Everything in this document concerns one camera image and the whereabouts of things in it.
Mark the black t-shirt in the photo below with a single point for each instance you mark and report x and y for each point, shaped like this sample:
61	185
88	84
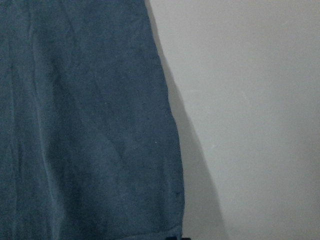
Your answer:
89	148

